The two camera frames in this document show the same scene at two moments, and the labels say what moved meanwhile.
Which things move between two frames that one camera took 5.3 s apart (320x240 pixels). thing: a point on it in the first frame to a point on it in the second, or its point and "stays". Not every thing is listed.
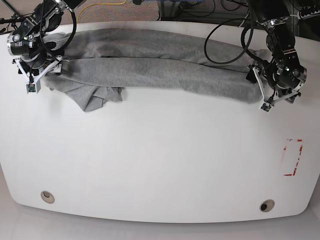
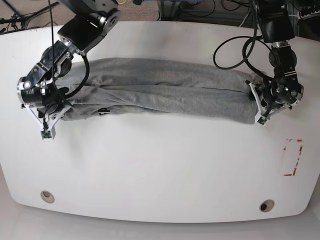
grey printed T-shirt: (99, 64) to (107, 88)
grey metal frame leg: (169, 10) stays
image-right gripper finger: (250, 75) to (254, 95)
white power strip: (315, 14) stays
